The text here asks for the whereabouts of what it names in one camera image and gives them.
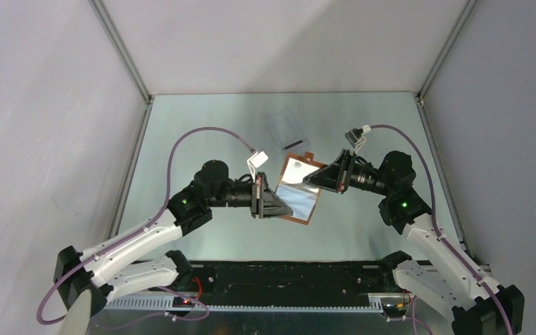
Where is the circuit board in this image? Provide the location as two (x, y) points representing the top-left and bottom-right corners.
(172, 296), (197, 308)
(382, 302), (410, 312)

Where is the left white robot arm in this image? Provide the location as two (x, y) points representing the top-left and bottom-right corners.
(54, 160), (293, 315)

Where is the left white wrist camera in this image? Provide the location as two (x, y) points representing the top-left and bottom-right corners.
(246, 151), (269, 175)

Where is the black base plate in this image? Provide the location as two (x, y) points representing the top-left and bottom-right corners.
(169, 261), (405, 308)

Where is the brown leather card holder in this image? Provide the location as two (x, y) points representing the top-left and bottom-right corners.
(276, 151), (326, 225)

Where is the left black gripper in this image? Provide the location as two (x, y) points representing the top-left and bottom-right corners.
(207, 170), (291, 216)

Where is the left circuit board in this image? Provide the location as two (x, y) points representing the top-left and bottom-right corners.
(172, 296), (197, 308)

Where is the card with black stripe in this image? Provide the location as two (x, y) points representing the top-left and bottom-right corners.
(283, 140), (305, 151)

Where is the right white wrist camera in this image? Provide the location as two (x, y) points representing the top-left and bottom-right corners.
(345, 125), (371, 152)

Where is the aluminium frame rail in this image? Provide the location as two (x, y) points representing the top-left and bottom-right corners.
(78, 262), (500, 313)

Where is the right circuit board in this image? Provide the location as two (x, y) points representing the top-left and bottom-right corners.
(382, 302), (410, 312)

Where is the clear plastic card box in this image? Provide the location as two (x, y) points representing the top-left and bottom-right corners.
(265, 107), (311, 156)

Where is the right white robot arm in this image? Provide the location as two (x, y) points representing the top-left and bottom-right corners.
(304, 149), (525, 334)

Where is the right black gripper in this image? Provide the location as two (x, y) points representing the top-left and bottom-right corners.
(304, 149), (393, 196)

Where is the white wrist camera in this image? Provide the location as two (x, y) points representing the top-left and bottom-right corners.
(246, 151), (269, 175)
(345, 125), (371, 152)

